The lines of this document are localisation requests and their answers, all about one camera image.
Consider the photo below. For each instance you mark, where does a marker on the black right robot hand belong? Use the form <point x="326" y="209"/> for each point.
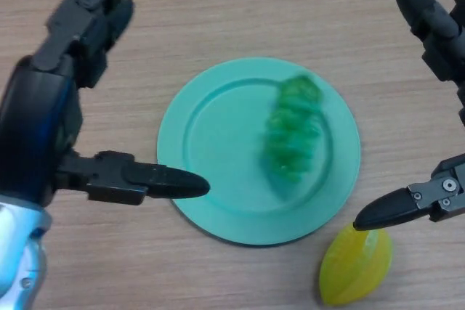
<point x="441" y="45"/>

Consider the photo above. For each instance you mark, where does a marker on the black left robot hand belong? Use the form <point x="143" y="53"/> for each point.
<point x="32" y="125"/>

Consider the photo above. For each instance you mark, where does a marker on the green plastic grape bunch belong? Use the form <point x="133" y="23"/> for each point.
<point x="290" y="135"/>

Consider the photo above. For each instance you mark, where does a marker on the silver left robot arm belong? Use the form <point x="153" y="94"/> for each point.
<point x="18" y="252"/>

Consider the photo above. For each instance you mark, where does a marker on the round teal green plate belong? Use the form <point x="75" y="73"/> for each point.
<point x="225" y="135"/>

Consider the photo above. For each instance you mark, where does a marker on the yellow green plastic starfruit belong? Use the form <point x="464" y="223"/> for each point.
<point x="354" y="270"/>

